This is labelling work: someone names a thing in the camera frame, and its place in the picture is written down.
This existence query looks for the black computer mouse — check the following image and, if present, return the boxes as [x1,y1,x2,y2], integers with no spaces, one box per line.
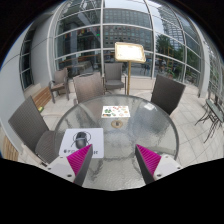
[71,131,89,150]

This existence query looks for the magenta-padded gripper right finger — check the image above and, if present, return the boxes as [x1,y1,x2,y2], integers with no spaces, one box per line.
[134,143,183,186]

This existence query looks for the white printed mouse pad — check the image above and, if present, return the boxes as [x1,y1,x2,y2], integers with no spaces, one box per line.
[59,127,105,159]

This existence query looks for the dark metal bistro table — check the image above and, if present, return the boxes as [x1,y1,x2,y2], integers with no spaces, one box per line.
[194,98,224,144]

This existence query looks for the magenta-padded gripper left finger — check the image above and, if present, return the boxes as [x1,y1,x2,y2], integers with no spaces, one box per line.
[46,143,94,187]

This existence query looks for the brown tape roll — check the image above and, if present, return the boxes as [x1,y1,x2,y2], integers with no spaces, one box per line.
[110,120,124,129]

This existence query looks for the wooden slat bench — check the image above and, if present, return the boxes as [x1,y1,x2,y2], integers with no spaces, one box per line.
[1,134,20,163]
[32,86,53,109]

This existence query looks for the colourful laminated menu card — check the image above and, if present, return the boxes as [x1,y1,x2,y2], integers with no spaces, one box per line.
[101,105,131,119]

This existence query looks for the gold menu stand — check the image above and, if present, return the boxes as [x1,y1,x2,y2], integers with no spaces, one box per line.
[114,41,147,96]

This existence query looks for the brown wicker chair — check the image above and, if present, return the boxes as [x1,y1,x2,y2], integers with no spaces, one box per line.
[7,95,66,166]
[48,67,71,104]
[72,72,107,106]
[150,73,187,117]
[103,62,128,95]

